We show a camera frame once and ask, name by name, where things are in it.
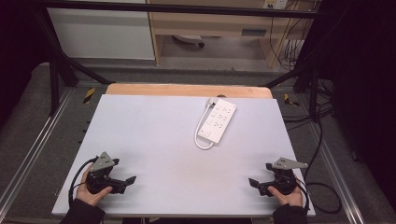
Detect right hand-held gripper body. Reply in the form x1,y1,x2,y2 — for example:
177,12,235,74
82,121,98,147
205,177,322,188
257,157,309,197

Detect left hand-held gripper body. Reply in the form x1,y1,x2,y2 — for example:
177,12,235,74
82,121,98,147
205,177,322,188
85,151,126,196

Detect person's right hand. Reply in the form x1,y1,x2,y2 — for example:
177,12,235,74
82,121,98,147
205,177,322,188
267,184,304,208

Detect person's left hand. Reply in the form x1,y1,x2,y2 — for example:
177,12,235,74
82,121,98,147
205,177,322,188
75,163,114,207

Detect white board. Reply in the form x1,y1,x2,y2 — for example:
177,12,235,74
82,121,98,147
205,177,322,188
50,93,317,217

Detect white power strip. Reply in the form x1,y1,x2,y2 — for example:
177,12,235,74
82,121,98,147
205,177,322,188
197,98,238,145

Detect wooden table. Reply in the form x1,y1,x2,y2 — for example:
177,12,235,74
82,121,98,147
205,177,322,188
105,82,275,101

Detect black curtain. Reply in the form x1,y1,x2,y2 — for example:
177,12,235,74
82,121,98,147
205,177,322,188
311,0,396,213
0,0,52,125

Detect white cabinet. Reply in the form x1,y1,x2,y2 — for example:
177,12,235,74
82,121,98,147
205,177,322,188
46,7,156,62

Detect office chair wheel base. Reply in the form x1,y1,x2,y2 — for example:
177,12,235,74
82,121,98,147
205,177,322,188
172,34,206,49

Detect light wooden desk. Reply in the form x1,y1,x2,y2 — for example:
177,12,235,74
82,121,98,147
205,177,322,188
145,0,316,69

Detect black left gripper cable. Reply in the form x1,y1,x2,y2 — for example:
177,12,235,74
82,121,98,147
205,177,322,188
67,156,99,207

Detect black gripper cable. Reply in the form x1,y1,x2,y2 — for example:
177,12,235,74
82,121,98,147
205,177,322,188
67,156,99,207
294,105,343,216

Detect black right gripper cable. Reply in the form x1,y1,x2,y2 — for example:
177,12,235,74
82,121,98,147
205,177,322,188
294,105,343,216

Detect aluminium floor rail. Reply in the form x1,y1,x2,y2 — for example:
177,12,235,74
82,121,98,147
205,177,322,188
0,87,76,214
306,122,367,224

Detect black floor cables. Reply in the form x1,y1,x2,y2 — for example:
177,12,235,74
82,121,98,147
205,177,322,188
281,78,335,133

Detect white power strip cable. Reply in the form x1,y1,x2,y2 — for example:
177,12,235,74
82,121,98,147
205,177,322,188
193,97,219,151

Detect hanging black cables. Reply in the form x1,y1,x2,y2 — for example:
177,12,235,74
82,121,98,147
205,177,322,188
268,0,314,72

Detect white wall socket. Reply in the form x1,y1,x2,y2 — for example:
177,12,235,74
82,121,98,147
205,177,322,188
262,0,290,10

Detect black metal frame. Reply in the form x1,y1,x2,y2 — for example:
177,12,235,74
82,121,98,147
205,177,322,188
31,0,325,124

